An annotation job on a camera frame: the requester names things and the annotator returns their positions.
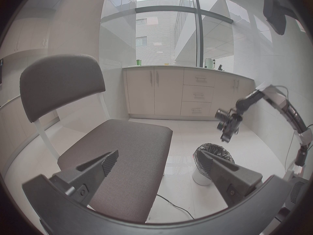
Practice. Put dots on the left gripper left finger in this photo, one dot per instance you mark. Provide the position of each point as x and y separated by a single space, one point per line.
95 171

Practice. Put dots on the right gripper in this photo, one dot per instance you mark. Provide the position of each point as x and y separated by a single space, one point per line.
229 131

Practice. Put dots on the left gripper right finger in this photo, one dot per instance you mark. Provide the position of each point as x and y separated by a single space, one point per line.
232 180

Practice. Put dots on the black plastic bag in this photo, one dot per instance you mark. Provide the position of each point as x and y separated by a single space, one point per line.
220 150

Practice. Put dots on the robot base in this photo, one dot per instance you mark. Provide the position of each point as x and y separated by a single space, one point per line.
293 180

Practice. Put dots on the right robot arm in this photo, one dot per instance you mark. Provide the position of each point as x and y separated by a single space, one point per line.
276 98

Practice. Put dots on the white trash bin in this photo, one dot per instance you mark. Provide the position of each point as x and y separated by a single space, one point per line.
199 179

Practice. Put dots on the grey chair with white legs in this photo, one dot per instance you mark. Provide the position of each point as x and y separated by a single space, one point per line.
122 150

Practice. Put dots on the small black object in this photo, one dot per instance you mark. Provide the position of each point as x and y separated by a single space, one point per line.
221 67

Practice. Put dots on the pale kettle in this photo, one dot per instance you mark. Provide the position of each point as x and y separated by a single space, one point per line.
209 64

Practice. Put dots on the beige cabinet unit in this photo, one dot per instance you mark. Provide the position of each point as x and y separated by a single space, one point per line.
168 92

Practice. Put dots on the green cup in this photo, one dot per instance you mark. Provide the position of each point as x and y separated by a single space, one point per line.
139 62

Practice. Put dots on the window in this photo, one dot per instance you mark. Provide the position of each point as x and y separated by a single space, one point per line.
159 33

